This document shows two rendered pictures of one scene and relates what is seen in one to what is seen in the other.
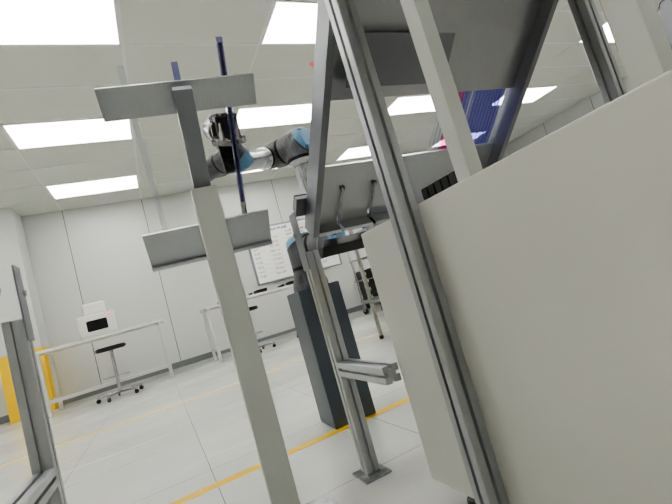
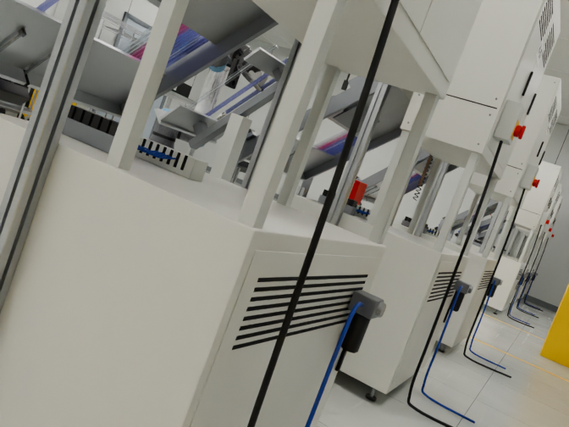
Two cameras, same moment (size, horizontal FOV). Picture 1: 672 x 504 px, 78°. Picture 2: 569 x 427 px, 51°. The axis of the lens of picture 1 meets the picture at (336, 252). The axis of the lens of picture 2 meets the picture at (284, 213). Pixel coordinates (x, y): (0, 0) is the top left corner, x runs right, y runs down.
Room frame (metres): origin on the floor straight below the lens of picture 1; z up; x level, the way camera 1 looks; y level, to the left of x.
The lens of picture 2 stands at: (-0.91, 1.49, 0.72)
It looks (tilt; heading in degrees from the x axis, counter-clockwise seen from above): 4 degrees down; 320
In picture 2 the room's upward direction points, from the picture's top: 21 degrees clockwise
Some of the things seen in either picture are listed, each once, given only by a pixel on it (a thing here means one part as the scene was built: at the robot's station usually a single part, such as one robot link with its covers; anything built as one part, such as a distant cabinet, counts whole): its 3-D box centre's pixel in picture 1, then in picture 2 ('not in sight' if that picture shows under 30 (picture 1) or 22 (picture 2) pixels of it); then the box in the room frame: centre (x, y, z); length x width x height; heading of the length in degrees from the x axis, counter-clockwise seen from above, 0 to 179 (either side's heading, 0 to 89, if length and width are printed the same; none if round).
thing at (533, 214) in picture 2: not in sight; (505, 225); (2.81, -4.77, 0.95); 1.36 x 0.82 x 1.90; 25
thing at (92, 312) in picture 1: (96, 319); not in sight; (5.66, 3.39, 1.03); 0.44 x 0.37 x 0.46; 121
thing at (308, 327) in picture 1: (329, 351); not in sight; (1.77, 0.14, 0.27); 0.18 x 0.18 x 0.55; 23
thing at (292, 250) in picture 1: (302, 250); (170, 122); (1.77, 0.13, 0.72); 0.13 x 0.12 x 0.14; 59
